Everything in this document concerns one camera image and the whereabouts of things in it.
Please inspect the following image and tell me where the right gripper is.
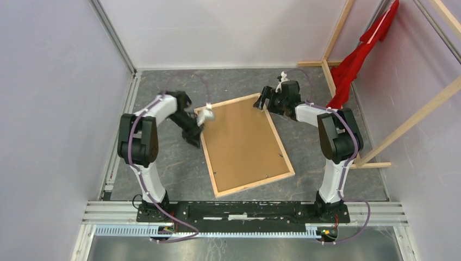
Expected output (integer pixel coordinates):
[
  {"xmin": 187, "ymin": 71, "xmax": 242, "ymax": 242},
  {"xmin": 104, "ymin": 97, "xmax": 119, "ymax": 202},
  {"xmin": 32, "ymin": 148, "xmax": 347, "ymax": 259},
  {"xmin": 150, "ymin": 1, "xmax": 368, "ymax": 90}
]
[{"xmin": 253, "ymin": 85, "xmax": 288, "ymax": 115}]

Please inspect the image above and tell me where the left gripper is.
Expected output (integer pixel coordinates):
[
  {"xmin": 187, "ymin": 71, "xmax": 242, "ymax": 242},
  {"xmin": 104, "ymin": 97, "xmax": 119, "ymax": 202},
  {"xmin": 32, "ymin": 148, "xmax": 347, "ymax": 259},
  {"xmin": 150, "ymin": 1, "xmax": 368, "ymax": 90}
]
[{"xmin": 167, "ymin": 110, "xmax": 205, "ymax": 148}]

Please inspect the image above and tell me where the white wooden picture frame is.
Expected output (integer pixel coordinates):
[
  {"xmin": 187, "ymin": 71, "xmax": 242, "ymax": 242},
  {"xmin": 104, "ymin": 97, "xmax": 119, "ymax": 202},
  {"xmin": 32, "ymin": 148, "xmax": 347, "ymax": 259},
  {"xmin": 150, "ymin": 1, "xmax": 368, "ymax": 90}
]
[{"xmin": 194, "ymin": 92, "xmax": 296, "ymax": 199}]

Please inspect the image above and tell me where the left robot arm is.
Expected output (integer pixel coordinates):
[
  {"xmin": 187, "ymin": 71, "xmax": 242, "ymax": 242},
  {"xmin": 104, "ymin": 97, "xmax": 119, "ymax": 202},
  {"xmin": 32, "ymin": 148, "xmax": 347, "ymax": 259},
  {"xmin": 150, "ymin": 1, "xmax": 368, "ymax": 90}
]
[{"xmin": 117, "ymin": 91, "xmax": 214, "ymax": 222}]

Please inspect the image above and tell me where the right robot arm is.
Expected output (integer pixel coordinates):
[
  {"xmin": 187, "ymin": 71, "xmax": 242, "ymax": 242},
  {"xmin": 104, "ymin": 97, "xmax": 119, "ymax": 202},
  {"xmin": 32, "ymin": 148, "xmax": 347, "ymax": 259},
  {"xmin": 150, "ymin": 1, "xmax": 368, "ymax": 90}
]
[{"xmin": 253, "ymin": 80, "xmax": 363, "ymax": 222}]

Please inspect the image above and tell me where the red cloth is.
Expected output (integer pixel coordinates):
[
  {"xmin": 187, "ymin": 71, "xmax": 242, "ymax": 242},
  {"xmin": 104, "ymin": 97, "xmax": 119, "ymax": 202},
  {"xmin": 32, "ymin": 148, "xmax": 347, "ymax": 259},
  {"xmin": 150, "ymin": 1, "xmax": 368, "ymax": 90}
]
[{"xmin": 327, "ymin": 0, "xmax": 400, "ymax": 109}]

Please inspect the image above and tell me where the wooden beam rack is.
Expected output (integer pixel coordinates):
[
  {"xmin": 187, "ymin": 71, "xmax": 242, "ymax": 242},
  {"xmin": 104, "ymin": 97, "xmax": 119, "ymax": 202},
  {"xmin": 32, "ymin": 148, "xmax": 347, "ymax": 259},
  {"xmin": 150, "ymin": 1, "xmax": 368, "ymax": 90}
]
[{"xmin": 297, "ymin": 1, "xmax": 460, "ymax": 169}]

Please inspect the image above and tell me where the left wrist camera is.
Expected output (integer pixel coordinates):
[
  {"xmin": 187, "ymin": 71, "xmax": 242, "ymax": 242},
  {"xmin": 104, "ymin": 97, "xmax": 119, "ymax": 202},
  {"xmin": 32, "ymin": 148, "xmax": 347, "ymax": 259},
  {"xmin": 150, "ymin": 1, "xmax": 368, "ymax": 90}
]
[{"xmin": 197, "ymin": 103, "xmax": 215, "ymax": 127}]

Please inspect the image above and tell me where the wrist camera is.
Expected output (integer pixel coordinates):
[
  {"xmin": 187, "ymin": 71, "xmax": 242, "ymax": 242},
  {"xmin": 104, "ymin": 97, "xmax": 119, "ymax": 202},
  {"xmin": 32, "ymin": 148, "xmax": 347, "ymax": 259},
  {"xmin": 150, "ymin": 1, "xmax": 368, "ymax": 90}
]
[
  {"xmin": 197, "ymin": 103, "xmax": 215, "ymax": 127},
  {"xmin": 276, "ymin": 71, "xmax": 289, "ymax": 89}
]

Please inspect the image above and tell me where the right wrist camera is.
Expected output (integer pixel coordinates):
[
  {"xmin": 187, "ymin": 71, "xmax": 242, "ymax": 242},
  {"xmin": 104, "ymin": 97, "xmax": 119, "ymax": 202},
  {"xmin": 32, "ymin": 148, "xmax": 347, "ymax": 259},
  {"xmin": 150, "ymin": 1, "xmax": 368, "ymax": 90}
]
[{"xmin": 276, "ymin": 71, "xmax": 289, "ymax": 89}]

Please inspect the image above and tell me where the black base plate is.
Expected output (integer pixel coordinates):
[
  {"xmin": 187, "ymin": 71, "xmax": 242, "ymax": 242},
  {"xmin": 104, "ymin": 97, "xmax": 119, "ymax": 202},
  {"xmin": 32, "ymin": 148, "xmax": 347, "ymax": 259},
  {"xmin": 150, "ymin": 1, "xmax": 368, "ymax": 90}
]
[{"xmin": 136, "ymin": 201, "xmax": 351, "ymax": 233}]

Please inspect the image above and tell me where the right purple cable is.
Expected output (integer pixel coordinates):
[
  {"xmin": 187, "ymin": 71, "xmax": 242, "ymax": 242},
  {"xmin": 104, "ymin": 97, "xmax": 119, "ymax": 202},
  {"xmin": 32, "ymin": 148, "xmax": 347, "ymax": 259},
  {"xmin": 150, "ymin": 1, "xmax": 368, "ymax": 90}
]
[{"xmin": 284, "ymin": 68, "xmax": 372, "ymax": 246}]

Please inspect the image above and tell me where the purple cable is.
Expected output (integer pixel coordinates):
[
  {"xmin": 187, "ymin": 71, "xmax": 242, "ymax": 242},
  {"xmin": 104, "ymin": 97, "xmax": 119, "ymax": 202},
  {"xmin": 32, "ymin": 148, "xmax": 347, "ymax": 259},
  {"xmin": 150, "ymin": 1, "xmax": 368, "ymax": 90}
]
[
  {"xmin": 284, "ymin": 68, "xmax": 372, "ymax": 246},
  {"xmin": 128, "ymin": 70, "xmax": 213, "ymax": 244}
]

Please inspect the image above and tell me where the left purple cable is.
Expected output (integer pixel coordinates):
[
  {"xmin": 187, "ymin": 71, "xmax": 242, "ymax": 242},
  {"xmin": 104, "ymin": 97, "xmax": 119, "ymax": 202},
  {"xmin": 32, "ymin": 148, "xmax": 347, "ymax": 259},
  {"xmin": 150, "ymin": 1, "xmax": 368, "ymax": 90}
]
[{"xmin": 128, "ymin": 70, "xmax": 213, "ymax": 244}]

